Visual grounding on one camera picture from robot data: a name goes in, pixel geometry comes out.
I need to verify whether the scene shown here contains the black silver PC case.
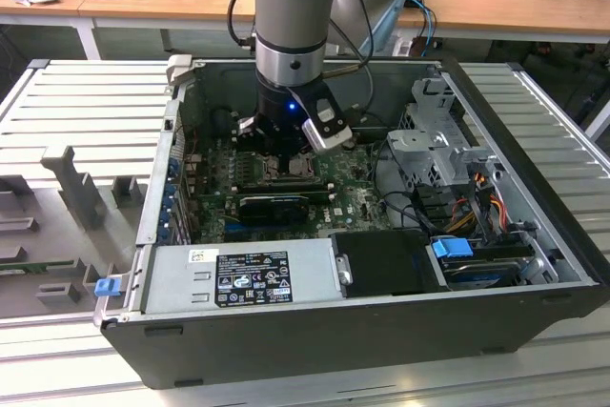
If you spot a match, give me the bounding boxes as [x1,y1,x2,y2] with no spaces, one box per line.
[92,56,601,389]

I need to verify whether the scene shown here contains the silver wrist camera black mount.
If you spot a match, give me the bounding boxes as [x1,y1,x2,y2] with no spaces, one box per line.
[291,84,355,154]

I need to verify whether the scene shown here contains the green RAM stick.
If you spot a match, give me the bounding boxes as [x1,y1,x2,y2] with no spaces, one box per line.
[0,259,77,278]

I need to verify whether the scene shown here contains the braided camera cable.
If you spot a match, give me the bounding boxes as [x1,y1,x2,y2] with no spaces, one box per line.
[321,0,378,79]

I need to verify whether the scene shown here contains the blue cable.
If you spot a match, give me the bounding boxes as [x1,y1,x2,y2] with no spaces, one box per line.
[413,0,437,44]

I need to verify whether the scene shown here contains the orange wire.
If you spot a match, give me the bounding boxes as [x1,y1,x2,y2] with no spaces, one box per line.
[489,189,508,236]

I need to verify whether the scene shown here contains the silver metal disk bay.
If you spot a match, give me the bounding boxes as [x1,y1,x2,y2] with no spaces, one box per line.
[386,129,458,174]

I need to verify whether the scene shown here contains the gray case latch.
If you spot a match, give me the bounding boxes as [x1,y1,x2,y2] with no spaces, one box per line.
[165,54,194,90]

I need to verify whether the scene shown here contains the silver power supply black label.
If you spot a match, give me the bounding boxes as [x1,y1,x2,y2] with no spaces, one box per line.
[141,237,345,316]

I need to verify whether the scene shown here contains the hard disk in blue carrier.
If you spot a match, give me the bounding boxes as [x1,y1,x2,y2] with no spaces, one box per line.
[430,236,523,287]

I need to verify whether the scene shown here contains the silver socket cover frame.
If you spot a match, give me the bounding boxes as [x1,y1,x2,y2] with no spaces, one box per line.
[260,154,318,181]

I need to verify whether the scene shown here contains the blue plastic latch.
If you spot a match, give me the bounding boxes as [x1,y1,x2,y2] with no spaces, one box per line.
[94,277,120,297]

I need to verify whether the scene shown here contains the black plastic shroud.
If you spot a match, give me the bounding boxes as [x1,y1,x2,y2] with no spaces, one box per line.
[330,229,452,297]

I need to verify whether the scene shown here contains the black CPU socket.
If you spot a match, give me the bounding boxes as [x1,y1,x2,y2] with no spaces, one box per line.
[259,153,319,182]

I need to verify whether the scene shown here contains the green motherboard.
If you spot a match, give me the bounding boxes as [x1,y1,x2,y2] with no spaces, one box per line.
[189,133,399,245]

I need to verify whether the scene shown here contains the gray parts rack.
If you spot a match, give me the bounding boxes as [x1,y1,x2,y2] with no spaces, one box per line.
[0,144,144,313]

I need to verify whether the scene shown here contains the black graphics card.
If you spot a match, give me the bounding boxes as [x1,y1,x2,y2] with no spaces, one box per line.
[236,194,311,228]

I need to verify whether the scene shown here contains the yellow wire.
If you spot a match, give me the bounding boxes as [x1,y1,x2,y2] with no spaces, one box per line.
[446,214,478,235]

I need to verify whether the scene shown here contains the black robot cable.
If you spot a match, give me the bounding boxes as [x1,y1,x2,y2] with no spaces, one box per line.
[226,0,258,53]

